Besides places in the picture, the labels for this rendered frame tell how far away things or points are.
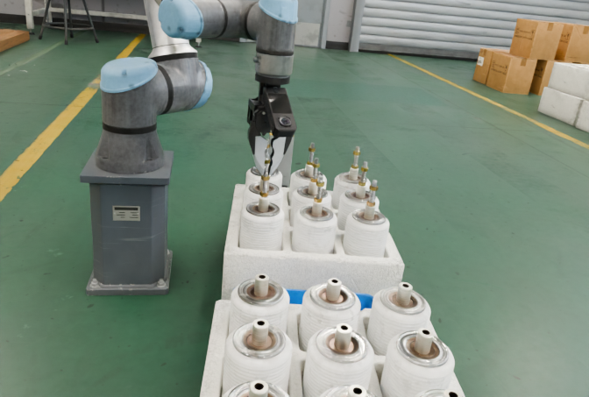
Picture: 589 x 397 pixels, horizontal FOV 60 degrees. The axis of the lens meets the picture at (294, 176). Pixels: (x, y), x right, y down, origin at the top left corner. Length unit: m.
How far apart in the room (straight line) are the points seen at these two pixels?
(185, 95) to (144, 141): 0.15
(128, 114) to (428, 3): 5.57
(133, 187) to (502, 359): 0.89
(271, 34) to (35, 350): 0.77
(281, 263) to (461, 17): 5.77
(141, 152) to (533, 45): 4.01
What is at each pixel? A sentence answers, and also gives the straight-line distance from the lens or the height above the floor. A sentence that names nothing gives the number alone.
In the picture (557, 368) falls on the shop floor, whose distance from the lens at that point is 1.32.
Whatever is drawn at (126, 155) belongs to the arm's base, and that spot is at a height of 0.34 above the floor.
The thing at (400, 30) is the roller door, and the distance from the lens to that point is 6.38.
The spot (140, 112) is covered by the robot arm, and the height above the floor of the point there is 0.43.
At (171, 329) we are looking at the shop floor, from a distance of 1.19.
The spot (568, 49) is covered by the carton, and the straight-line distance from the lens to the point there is 5.02.
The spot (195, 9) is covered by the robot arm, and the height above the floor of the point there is 0.66.
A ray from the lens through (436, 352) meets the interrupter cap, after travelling 0.80.
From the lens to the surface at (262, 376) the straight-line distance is 0.74.
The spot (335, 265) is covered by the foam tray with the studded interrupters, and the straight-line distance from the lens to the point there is 1.12.
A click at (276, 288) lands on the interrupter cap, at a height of 0.25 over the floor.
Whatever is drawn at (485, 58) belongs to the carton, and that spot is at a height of 0.22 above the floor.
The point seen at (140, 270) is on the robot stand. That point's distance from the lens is 1.27.
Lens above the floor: 0.73
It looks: 21 degrees down
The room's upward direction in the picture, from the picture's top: 6 degrees clockwise
